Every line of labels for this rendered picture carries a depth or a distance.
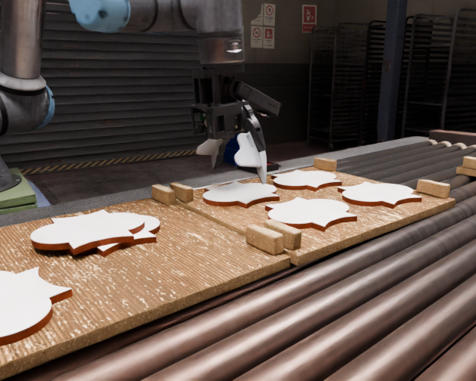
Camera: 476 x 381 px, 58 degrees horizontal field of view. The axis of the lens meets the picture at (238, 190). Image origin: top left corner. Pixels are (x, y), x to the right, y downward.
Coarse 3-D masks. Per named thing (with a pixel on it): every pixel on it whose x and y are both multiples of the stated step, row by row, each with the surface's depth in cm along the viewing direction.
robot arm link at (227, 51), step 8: (200, 40) 69; (208, 40) 68; (216, 40) 68; (224, 40) 68; (232, 40) 68; (240, 40) 70; (200, 48) 70; (208, 48) 69; (216, 48) 68; (224, 48) 68; (232, 48) 69; (240, 48) 70; (200, 56) 71; (208, 56) 69; (216, 56) 69; (224, 56) 69; (232, 56) 69; (240, 56) 70; (208, 64) 70; (216, 64) 70; (224, 64) 70; (232, 64) 70
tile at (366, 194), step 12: (348, 192) 80; (360, 192) 80; (372, 192) 80; (384, 192) 80; (396, 192) 80; (408, 192) 80; (360, 204) 75; (372, 204) 75; (384, 204) 75; (396, 204) 75
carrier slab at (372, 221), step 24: (312, 168) 104; (288, 192) 84; (312, 192) 84; (336, 192) 84; (216, 216) 70; (240, 216) 70; (264, 216) 70; (360, 216) 70; (384, 216) 70; (408, 216) 70; (312, 240) 60; (336, 240) 60; (360, 240) 63
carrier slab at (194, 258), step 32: (32, 224) 67; (160, 224) 67; (192, 224) 67; (0, 256) 55; (32, 256) 55; (64, 256) 55; (96, 256) 55; (128, 256) 55; (160, 256) 55; (192, 256) 55; (224, 256) 55; (256, 256) 55; (288, 256) 55; (96, 288) 47; (128, 288) 47; (160, 288) 47; (192, 288) 47; (224, 288) 49; (64, 320) 41; (96, 320) 41; (128, 320) 42; (0, 352) 36; (32, 352) 37; (64, 352) 38
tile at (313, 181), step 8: (272, 176) 93; (280, 176) 92; (288, 176) 92; (296, 176) 92; (304, 176) 92; (312, 176) 92; (320, 176) 92; (328, 176) 92; (280, 184) 86; (288, 184) 85; (296, 184) 85; (304, 184) 85; (312, 184) 85; (320, 184) 86; (328, 184) 87; (336, 184) 88
